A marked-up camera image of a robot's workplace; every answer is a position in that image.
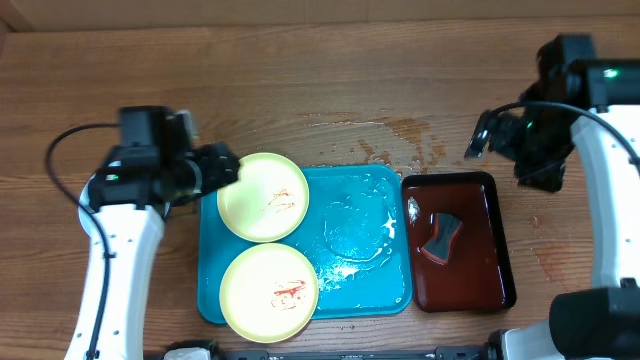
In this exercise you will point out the yellow plate upper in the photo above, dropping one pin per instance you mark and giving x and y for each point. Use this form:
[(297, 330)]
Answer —
[(268, 201)]

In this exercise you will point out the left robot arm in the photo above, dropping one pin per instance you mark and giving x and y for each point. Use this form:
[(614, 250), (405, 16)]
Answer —
[(123, 210)]

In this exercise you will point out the dark red tray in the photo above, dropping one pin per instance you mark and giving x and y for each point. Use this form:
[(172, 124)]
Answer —
[(478, 275)]

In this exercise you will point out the blue plastic tray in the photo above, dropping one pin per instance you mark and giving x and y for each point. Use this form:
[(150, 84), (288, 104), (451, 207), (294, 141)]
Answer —
[(355, 237)]

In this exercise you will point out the red and black sponge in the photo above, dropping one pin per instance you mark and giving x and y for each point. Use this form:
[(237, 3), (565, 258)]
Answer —
[(444, 228)]

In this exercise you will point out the yellow plate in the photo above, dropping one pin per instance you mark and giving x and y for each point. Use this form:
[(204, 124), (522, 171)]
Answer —
[(269, 293), (268, 201)]

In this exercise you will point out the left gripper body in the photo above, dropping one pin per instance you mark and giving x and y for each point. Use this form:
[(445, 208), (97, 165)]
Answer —
[(216, 171)]

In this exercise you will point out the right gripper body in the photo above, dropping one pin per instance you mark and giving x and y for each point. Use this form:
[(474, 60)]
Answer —
[(485, 132)]

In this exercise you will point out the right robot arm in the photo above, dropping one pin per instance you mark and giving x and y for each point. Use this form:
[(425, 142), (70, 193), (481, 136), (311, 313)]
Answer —
[(579, 103)]

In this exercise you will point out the yellow plate lower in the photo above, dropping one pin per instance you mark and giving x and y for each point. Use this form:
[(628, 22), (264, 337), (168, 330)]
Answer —
[(269, 293)]

